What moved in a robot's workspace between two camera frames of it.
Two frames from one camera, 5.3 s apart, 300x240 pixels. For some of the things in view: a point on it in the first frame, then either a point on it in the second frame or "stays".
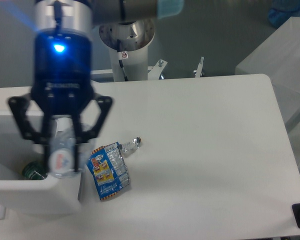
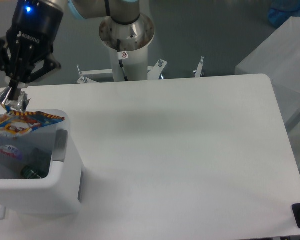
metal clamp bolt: (198, 72) stays
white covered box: (284, 57) stays
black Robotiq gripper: (62, 85) → (31, 38)
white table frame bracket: (153, 72) stays
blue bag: (282, 10) stays
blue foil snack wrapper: (108, 167) → (15, 122)
